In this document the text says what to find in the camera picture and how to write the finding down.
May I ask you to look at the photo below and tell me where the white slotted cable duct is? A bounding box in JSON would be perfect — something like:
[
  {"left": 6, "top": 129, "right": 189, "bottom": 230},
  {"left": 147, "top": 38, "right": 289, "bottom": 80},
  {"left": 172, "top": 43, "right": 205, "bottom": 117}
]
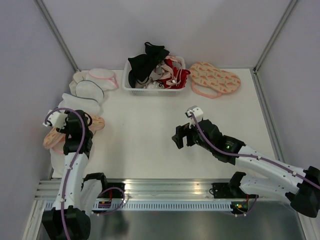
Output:
[{"left": 44, "top": 201, "right": 232, "bottom": 211}]

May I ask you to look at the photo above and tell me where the pink bra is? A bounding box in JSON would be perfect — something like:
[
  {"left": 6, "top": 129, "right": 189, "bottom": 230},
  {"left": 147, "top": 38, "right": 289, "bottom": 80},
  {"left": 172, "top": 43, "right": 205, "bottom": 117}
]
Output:
[{"left": 156, "top": 55, "right": 185, "bottom": 89}]

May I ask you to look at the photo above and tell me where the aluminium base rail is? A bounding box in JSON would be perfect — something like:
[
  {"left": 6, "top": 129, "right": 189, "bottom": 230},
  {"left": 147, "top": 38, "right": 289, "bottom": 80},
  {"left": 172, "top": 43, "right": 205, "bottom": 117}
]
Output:
[{"left": 34, "top": 68, "right": 308, "bottom": 201}]

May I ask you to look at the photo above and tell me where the black bra from bag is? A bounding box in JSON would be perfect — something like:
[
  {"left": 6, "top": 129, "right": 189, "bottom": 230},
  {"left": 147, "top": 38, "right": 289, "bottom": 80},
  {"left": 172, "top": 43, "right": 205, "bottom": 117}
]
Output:
[{"left": 127, "top": 42, "right": 170, "bottom": 88}]

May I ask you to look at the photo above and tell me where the front pink trimmed mesh bag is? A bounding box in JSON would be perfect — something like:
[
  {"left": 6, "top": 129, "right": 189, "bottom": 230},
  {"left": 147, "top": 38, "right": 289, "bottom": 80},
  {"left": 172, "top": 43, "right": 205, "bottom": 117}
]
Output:
[{"left": 49, "top": 148, "right": 65, "bottom": 178}]

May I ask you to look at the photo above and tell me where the red bra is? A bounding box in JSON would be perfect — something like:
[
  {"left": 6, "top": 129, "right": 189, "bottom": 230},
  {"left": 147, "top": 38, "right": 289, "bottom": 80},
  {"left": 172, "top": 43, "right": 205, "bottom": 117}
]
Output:
[{"left": 158, "top": 55, "right": 191, "bottom": 90}]

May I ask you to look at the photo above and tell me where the white plastic basket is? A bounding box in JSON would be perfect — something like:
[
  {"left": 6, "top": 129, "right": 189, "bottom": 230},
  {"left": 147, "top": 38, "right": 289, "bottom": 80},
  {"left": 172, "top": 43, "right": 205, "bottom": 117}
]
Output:
[{"left": 122, "top": 59, "right": 186, "bottom": 97}]

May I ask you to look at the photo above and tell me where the aluminium frame post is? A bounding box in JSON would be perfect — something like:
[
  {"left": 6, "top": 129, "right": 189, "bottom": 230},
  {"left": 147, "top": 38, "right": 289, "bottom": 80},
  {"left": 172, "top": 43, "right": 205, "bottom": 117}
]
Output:
[
  {"left": 252, "top": 0, "right": 299, "bottom": 75},
  {"left": 34, "top": 0, "right": 80, "bottom": 72}
]

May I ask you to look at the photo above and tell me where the taupe bra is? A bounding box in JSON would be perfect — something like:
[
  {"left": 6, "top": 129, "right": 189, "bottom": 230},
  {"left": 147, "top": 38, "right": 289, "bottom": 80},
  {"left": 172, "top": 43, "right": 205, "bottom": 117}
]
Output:
[{"left": 137, "top": 68, "right": 163, "bottom": 88}]

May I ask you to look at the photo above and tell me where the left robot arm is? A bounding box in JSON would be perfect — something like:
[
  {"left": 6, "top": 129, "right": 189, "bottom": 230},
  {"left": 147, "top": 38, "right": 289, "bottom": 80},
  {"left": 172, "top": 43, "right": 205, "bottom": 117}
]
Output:
[{"left": 41, "top": 107, "right": 109, "bottom": 240}]

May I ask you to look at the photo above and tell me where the floral mesh laundry bag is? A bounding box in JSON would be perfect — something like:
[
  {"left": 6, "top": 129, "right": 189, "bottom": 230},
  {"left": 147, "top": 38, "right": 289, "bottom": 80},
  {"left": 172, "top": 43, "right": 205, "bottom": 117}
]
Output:
[{"left": 43, "top": 108, "right": 105, "bottom": 155}]

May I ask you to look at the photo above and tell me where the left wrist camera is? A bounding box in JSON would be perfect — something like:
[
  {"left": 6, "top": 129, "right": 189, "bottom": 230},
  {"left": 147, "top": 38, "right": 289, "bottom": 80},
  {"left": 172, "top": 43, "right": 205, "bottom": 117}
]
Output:
[{"left": 47, "top": 111, "right": 68, "bottom": 129}]

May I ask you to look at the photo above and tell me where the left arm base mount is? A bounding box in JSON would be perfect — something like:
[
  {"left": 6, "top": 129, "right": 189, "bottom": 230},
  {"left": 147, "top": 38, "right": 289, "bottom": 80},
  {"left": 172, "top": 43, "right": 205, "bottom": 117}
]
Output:
[{"left": 99, "top": 182, "right": 125, "bottom": 200}]

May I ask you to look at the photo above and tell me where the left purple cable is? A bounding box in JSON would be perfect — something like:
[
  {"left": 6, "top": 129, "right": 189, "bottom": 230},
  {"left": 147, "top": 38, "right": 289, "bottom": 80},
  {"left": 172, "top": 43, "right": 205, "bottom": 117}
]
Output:
[{"left": 43, "top": 107, "right": 126, "bottom": 240}]

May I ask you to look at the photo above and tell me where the cream round laundry bag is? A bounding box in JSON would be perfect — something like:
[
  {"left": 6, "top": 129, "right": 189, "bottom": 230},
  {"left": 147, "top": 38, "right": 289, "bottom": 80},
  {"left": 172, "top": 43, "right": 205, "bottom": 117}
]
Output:
[{"left": 69, "top": 70, "right": 88, "bottom": 96}]

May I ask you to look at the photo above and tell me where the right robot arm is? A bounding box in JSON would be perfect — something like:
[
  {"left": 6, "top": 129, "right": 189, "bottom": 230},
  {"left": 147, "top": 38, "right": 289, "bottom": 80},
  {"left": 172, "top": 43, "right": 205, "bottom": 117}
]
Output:
[{"left": 171, "top": 119, "right": 320, "bottom": 218}]

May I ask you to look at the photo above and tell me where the grey trimmed white mesh bag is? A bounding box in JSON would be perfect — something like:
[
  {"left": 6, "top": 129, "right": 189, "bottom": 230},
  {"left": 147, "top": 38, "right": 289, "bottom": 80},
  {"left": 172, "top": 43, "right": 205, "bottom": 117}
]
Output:
[{"left": 75, "top": 80, "right": 105, "bottom": 104}]

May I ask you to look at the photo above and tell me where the right aluminium frame post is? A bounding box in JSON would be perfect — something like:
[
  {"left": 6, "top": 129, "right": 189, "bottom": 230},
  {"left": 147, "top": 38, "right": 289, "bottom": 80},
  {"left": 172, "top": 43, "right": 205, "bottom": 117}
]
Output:
[{"left": 252, "top": 0, "right": 299, "bottom": 75}]

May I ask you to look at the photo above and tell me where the pink trimmed white mesh bag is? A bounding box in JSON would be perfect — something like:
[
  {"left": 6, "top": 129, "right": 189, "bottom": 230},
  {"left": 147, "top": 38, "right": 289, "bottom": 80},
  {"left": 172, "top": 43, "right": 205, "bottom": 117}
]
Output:
[{"left": 85, "top": 68, "right": 119, "bottom": 91}]

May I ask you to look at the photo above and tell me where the large white mesh bag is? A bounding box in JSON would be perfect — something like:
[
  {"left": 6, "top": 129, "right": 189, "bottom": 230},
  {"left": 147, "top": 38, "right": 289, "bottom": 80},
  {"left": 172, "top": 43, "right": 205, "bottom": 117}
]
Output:
[{"left": 58, "top": 93, "right": 101, "bottom": 115}]

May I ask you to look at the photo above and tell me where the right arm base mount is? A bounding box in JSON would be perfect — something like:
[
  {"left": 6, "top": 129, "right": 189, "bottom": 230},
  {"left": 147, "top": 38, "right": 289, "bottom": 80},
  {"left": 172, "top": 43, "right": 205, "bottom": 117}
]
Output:
[{"left": 209, "top": 182, "right": 256, "bottom": 199}]

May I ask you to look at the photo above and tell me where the left aluminium frame post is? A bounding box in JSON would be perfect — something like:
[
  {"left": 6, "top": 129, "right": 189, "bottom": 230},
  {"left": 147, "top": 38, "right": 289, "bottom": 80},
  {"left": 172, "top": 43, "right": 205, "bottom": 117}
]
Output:
[{"left": 34, "top": 0, "right": 80, "bottom": 72}]

